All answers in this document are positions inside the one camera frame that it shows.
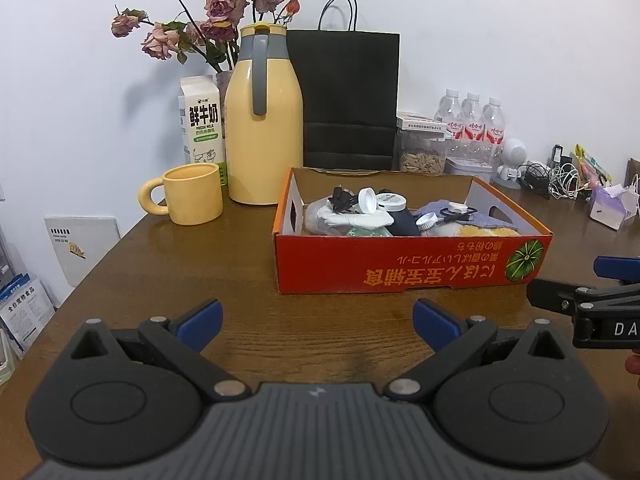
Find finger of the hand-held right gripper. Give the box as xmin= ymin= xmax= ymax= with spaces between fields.
xmin=594 ymin=256 xmax=640 ymax=281
xmin=526 ymin=277 xmax=640 ymax=313

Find white robot speaker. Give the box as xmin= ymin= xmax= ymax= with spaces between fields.
xmin=492 ymin=137 xmax=528 ymax=190

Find purple knitted cloth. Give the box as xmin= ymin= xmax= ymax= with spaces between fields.
xmin=417 ymin=200 xmax=506 ymax=226

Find tangled black cables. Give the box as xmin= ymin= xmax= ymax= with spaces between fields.
xmin=517 ymin=160 xmax=551 ymax=196

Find navy blue pouch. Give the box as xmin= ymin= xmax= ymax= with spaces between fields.
xmin=390 ymin=209 xmax=421 ymax=237

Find red cardboard box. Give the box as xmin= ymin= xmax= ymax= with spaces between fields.
xmin=272 ymin=167 xmax=553 ymax=295

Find white milk carton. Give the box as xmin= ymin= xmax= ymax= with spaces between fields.
xmin=179 ymin=75 xmax=230 ymax=186

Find purple tissue pack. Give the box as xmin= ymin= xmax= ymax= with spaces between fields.
xmin=589 ymin=183 xmax=640 ymax=231

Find tangled white cables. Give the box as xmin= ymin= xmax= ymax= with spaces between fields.
xmin=547 ymin=162 xmax=593 ymax=201

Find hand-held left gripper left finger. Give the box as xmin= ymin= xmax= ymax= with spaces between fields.
xmin=70 ymin=299 xmax=251 ymax=401

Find printed tin box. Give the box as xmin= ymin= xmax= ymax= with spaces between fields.
xmin=445 ymin=156 xmax=493 ymax=181

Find black paper bag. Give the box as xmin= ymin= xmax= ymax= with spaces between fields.
xmin=286 ymin=0 xmax=401 ymax=172

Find blue printed leaflet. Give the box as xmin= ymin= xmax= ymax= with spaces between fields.
xmin=0 ymin=272 xmax=56 ymax=356

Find white cloth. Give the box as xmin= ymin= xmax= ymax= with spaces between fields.
xmin=320 ymin=209 xmax=394 ymax=228

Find yellow thermos jug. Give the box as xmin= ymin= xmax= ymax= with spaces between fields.
xmin=224 ymin=22 xmax=304 ymax=206

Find white round charger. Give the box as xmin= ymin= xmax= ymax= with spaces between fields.
xmin=375 ymin=192 xmax=408 ymax=213

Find dried pink flowers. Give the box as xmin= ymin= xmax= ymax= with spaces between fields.
xmin=111 ymin=0 xmax=301 ymax=73

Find yellow white plush toy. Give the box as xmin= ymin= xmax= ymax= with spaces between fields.
xmin=442 ymin=220 xmax=521 ymax=237

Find clear seed container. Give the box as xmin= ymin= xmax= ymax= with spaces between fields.
xmin=398 ymin=127 xmax=448 ymax=177

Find black cord loop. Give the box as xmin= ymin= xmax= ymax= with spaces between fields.
xmin=440 ymin=205 xmax=478 ymax=222

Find glass vase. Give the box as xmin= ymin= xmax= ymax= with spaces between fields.
xmin=216 ymin=71 xmax=236 ymax=108

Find black usb cable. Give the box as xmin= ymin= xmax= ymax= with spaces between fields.
xmin=327 ymin=186 xmax=366 ymax=213

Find colourful snack packet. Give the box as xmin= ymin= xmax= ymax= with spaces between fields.
xmin=574 ymin=144 xmax=612 ymax=186

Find flat white box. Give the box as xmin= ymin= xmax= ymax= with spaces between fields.
xmin=396 ymin=112 xmax=448 ymax=133

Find yellow mug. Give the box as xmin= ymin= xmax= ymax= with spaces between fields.
xmin=138 ymin=162 xmax=224 ymax=226

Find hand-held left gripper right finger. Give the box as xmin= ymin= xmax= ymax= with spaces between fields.
xmin=385 ymin=298 xmax=568 ymax=403

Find translucent white container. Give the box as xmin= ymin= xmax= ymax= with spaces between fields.
xmin=304 ymin=201 xmax=331 ymax=235

